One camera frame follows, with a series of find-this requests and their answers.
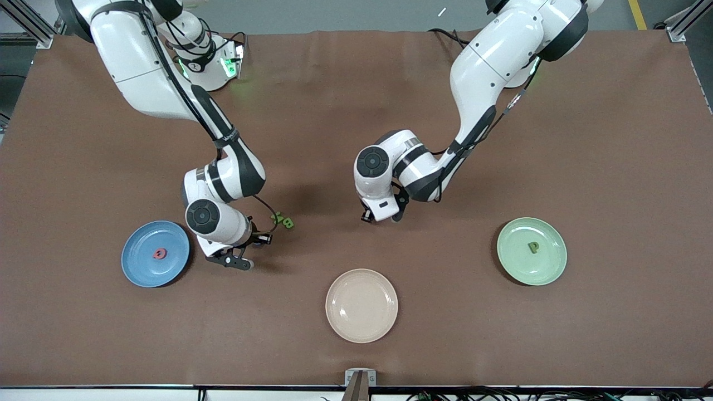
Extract beige plastic plate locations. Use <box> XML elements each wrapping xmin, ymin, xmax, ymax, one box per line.
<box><xmin>325</xmin><ymin>268</ymin><xmax>399</xmax><ymax>344</ymax></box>

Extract blue plastic plate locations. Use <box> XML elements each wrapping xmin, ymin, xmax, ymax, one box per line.
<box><xmin>121</xmin><ymin>221</ymin><xmax>191</xmax><ymax>288</ymax></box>

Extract green plastic plate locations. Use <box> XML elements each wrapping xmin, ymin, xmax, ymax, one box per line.
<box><xmin>496</xmin><ymin>217</ymin><xmax>568</xmax><ymax>287</ymax></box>

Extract brown table cover mat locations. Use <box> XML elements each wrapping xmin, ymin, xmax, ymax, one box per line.
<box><xmin>0</xmin><ymin>29</ymin><xmax>713</xmax><ymax>388</ymax></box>

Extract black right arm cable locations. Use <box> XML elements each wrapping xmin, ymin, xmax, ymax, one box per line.
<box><xmin>134</xmin><ymin>6</ymin><xmax>279</xmax><ymax>234</ymax></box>

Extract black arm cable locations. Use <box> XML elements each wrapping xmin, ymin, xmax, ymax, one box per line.
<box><xmin>429</xmin><ymin>53</ymin><xmax>544</xmax><ymax>204</ymax></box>
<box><xmin>134</xmin><ymin>6</ymin><xmax>279</xmax><ymax>234</ymax></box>

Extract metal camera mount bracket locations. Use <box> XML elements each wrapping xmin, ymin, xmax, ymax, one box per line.
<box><xmin>341</xmin><ymin>369</ymin><xmax>377</xmax><ymax>401</ymax></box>

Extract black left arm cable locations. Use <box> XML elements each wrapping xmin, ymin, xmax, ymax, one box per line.
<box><xmin>429</xmin><ymin>53</ymin><xmax>544</xmax><ymax>204</ymax></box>

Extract black left base cable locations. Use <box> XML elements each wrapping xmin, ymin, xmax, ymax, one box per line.
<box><xmin>428</xmin><ymin>27</ymin><xmax>474</xmax><ymax>50</ymax></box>

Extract white table edge rail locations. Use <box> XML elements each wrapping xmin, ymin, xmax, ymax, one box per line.
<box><xmin>0</xmin><ymin>384</ymin><xmax>713</xmax><ymax>401</ymax></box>

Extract aluminium frame profile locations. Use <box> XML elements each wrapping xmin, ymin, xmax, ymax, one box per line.
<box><xmin>663</xmin><ymin>0</ymin><xmax>713</xmax><ymax>42</ymax></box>
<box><xmin>0</xmin><ymin>0</ymin><xmax>56</xmax><ymax>50</ymax></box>

